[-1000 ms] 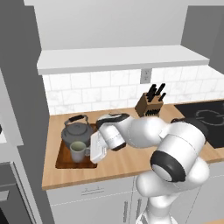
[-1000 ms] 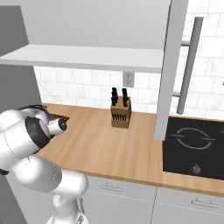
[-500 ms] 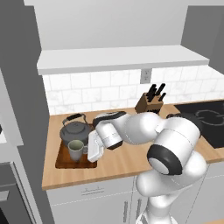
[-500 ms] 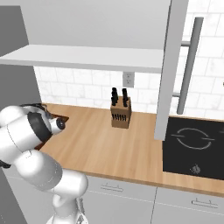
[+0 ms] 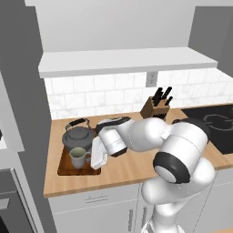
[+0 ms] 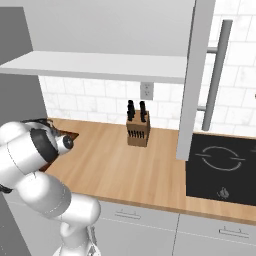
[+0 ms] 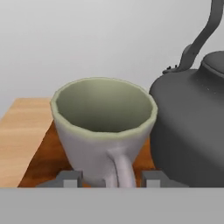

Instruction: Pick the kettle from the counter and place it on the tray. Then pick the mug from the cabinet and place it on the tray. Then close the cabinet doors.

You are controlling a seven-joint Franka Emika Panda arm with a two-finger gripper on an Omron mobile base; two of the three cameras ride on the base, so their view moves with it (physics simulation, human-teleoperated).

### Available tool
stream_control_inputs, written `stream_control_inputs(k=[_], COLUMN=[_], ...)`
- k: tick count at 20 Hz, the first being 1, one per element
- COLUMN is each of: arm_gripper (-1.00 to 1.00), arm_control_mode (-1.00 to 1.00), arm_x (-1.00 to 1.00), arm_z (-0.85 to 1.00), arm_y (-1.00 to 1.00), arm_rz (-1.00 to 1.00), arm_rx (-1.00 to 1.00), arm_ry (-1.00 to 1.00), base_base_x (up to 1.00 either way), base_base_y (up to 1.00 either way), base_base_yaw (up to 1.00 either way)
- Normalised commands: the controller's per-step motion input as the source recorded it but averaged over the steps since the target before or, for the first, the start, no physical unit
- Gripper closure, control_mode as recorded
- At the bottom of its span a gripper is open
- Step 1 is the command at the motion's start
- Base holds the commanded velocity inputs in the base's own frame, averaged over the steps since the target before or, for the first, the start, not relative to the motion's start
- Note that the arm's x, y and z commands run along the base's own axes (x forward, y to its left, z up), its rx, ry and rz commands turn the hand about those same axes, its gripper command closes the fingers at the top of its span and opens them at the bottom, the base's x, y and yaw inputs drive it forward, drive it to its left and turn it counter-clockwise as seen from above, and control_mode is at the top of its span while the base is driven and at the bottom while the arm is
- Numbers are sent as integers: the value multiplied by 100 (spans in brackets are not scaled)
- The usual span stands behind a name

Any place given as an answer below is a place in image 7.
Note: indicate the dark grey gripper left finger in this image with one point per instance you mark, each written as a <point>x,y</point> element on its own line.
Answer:
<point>69,178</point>

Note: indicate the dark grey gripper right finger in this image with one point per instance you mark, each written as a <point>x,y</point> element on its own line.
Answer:
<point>154,178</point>

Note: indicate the grey mug with green inside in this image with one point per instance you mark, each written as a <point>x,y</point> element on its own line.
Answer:
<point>96,145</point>

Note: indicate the wooden tray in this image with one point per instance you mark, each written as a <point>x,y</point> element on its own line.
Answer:
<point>26,140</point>

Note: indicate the dark grey kettle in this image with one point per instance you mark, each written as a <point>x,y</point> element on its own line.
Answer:
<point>189,122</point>

